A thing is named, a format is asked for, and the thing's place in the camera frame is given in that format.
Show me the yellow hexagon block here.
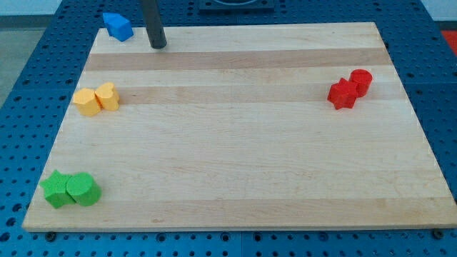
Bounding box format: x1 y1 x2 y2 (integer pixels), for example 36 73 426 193
73 88 101 116

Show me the green cylinder block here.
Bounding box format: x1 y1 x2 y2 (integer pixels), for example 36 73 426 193
66 172 101 206

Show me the green star block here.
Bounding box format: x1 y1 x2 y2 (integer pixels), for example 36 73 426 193
39 170 76 208

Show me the blue cube block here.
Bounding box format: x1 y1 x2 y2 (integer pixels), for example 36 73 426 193
103 13 134 41

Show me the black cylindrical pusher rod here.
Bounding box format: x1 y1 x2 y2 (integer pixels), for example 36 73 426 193
139 0 167 49

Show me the red star block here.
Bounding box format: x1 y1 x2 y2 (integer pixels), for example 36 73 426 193
327 78 358 110

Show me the light wooden board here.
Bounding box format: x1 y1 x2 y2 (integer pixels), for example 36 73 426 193
23 22 456 232

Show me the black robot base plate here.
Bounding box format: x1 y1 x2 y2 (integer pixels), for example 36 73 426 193
196 0 276 13

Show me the yellow heart block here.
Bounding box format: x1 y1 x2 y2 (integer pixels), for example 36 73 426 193
95 82 120 111

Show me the red cylinder block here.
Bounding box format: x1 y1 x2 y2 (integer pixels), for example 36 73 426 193
349 69 373 97

